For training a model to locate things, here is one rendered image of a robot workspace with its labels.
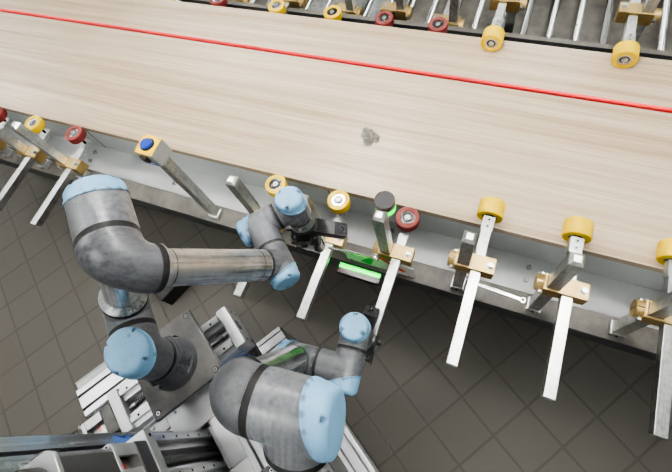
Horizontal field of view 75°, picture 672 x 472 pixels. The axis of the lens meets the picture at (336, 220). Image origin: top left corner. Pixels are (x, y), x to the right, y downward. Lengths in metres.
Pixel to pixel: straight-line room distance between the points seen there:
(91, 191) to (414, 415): 1.75
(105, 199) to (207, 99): 1.15
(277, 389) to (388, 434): 1.56
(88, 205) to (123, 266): 0.13
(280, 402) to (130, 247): 0.38
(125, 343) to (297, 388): 0.59
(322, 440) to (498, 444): 1.62
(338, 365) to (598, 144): 1.12
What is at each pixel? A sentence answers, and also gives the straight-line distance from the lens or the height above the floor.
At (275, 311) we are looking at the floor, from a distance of 2.43.
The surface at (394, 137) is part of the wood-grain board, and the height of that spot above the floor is 0.90.
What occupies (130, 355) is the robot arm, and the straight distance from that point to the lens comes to 1.21.
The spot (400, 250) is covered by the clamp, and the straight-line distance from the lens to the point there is 1.47.
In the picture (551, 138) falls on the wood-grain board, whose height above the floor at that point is 0.90.
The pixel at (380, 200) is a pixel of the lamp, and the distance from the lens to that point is 1.25.
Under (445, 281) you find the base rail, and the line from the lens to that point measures 1.62.
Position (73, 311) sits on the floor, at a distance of 3.05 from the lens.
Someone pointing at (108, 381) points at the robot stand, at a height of 0.96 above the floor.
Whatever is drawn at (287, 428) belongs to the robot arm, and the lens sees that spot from 0.72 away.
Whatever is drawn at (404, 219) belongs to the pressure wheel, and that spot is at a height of 0.90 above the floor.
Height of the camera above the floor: 2.25
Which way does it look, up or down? 63 degrees down
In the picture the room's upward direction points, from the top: 24 degrees counter-clockwise
